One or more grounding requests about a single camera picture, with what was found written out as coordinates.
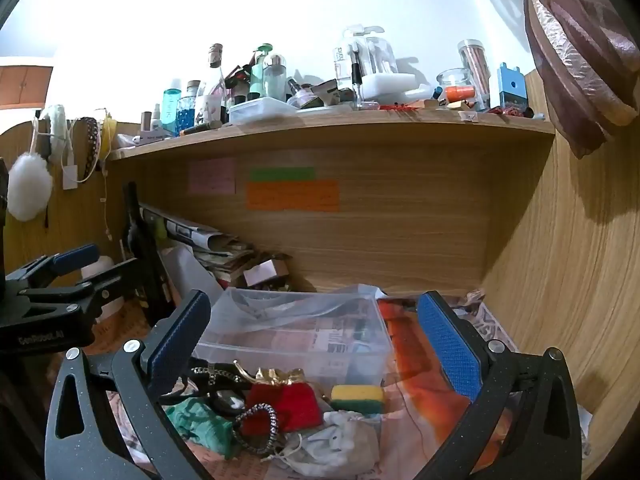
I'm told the clear plastic storage box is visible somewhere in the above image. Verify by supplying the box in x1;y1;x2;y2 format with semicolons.
192;286;397;401

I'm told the orange and black marker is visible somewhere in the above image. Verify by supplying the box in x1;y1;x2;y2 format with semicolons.
179;119;224;136

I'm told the green cloth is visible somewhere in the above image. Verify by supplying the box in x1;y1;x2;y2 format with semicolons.
164;398;239;459

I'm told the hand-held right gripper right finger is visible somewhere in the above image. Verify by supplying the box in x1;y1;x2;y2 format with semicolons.
415;290;583;480

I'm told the yellow and green sponge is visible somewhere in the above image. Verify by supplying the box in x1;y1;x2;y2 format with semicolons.
331;384;386;416

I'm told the white fluffy puff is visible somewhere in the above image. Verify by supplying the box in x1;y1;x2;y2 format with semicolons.
7;153;54;222

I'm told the green sticky note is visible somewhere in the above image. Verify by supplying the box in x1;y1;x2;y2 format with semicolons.
249;167;317;182

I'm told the green pump bottle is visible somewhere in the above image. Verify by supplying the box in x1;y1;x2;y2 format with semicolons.
248;43;274;104

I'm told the stack of newspapers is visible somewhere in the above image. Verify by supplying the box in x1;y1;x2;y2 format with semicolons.
139;202;257;287

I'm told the orange sticky note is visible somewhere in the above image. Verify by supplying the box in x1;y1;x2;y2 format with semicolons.
245;179;340;212

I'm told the black upright tool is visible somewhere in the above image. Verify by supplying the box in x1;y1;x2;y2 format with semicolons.
123;181;177;322

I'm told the black and white beaded bracelet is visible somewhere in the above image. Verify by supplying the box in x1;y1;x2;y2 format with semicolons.
231;402;279;457

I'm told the glass jar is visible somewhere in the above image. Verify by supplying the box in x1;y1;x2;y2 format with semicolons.
436;67;474;99

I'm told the teal liquid bottle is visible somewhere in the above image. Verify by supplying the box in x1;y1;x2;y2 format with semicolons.
162;79;182;134

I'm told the black patterned headband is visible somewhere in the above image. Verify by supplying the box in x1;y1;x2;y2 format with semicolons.
75;116;101;184

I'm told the black beaded strap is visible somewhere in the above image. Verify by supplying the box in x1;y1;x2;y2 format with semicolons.
160;359;251;417

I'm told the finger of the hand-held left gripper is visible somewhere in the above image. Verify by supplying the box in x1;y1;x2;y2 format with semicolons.
19;256;164;320
5;244;101;292

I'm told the frosted bottle with silver cap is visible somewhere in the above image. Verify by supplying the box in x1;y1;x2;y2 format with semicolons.
262;53;289;104

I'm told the white fluffy headband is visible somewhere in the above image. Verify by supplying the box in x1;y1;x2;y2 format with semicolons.
42;104;71;162

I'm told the blue bead jar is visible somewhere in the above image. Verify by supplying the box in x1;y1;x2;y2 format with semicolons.
178;80;202;134

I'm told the small cardboard box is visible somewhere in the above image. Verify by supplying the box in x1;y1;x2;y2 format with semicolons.
242;257;292;289

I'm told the clear bottle with cork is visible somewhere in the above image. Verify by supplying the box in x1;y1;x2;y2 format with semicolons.
207;43;227;111

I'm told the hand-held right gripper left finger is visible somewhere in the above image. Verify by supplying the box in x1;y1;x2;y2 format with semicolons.
44;289;213;480

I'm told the white plastic jar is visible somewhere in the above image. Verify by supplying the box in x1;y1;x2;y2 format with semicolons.
80;255;127;322

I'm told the wooden shelf unit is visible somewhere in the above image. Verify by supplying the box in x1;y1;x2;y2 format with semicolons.
0;67;640;461

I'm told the printed table cover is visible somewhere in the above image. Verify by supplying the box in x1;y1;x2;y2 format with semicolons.
90;289;522;480

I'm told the white printed mug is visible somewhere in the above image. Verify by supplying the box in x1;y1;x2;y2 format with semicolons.
202;94;226;126

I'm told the white lidded plastic container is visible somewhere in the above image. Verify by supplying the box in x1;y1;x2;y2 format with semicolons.
227;95;299;125

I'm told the red pouch with gold trim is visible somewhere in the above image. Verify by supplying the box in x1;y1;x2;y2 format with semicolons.
235;360;324;436

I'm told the yellow hanging cloth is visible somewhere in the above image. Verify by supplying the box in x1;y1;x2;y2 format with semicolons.
99;112;120;162

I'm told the wooden wall cabinet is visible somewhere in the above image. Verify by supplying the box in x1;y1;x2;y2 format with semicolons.
0;64;54;109

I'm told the clear plastic bag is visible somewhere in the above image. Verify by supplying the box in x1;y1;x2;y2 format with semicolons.
327;283;389;307

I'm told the white foam block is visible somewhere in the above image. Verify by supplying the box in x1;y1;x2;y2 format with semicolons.
360;72;419;101

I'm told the blue box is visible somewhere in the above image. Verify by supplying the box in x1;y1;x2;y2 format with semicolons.
496;62;530;111

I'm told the black cosmetic brush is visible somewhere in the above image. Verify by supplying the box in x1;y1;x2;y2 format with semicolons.
351;49;364;111

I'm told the brown hanging cloth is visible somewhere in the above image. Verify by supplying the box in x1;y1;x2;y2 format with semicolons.
523;0;640;159

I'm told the white drawstring bag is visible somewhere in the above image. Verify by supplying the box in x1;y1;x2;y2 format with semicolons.
277;410;382;477

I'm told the orange tube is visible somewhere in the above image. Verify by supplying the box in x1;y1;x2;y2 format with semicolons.
444;84;476;104

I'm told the pink sticky note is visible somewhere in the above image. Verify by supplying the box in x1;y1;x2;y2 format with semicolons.
188;157;237;196

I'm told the clear canister of brown sticks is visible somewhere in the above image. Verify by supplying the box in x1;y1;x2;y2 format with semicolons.
457;38;491;111

